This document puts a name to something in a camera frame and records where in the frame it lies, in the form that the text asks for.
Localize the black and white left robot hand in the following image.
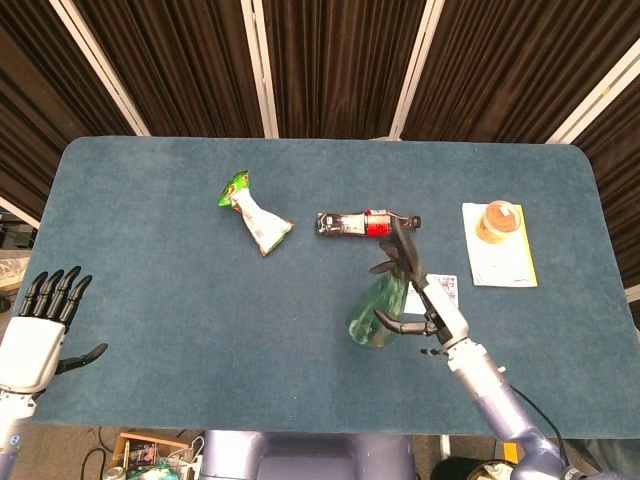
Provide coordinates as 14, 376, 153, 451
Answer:
0, 265, 109, 396

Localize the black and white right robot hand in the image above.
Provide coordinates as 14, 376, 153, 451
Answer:
368, 227, 471, 347

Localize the green spray bottle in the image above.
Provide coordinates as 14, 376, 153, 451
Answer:
347, 239, 419, 350

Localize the cola bottle with red label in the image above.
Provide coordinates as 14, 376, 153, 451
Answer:
314, 209, 422, 241

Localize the printed white card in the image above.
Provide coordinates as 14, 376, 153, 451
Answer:
404, 273, 458, 315

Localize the white booklet with yellow edge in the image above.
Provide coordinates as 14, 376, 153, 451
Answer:
461, 201, 540, 289

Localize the round clear container brown lid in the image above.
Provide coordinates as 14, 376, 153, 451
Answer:
474, 199, 524, 245

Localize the wooden box with clutter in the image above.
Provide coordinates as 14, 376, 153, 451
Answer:
110, 430, 194, 480

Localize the black waste bin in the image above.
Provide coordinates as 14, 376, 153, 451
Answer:
430, 455, 526, 480

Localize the blue carpet table cover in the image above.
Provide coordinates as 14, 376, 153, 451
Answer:
8, 136, 639, 441

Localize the purple robot torso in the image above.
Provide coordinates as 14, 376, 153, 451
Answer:
199, 429, 417, 480

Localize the green and white snack bag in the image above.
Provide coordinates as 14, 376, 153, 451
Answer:
216, 170, 296, 258

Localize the dark brown curtain panel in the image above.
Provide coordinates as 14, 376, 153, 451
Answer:
574, 74, 640, 326
404, 0, 640, 141
74, 0, 264, 139
262, 0, 426, 139
0, 0, 139, 221

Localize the black floor cable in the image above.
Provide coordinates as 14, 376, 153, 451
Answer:
82, 427, 109, 480

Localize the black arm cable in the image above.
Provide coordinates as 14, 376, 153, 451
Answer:
509, 384, 569, 451

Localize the white frame pole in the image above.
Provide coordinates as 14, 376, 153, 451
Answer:
240, 0, 280, 139
0, 195, 41, 230
49, 0, 151, 137
387, 0, 445, 141
545, 49, 640, 145

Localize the white cable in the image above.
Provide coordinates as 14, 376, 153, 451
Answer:
169, 435, 206, 471

